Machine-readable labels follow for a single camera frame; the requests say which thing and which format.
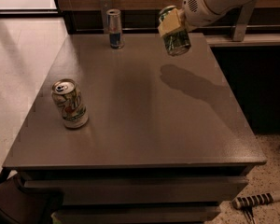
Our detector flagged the silver blue energy drink can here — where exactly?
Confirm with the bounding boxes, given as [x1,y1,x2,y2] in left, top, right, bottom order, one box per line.
[106,8,124,49]

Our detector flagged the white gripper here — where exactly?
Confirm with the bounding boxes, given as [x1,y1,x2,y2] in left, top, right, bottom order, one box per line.
[158,0,255,37]

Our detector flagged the white 7up can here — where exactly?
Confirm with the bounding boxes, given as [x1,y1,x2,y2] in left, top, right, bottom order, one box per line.
[51,78,89,129]

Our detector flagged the grey drawer cabinet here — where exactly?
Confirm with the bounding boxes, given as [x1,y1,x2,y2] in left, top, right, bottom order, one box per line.
[4,34,266,224]

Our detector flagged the left metal wall bracket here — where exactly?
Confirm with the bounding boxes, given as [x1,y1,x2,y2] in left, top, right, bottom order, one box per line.
[99,0,113,34]

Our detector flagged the right metal wall bracket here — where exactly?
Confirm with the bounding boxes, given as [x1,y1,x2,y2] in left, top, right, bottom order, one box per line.
[231,1,256,42]

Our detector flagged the dark brown chair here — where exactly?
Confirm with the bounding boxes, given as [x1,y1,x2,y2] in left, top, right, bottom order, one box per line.
[0,175,63,224]

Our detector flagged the green soda can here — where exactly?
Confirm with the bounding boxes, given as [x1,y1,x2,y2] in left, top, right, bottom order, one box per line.
[159,6,190,56]

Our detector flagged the metal wall bracket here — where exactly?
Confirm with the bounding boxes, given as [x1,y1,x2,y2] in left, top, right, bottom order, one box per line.
[231,1,256,42]
[99,0,113,34]

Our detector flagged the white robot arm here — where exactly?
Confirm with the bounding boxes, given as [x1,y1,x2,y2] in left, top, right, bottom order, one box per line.
[158,0,257,41]

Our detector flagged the grey wall shelf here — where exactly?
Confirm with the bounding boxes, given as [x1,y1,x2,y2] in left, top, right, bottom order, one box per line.
[205,34,280,48]

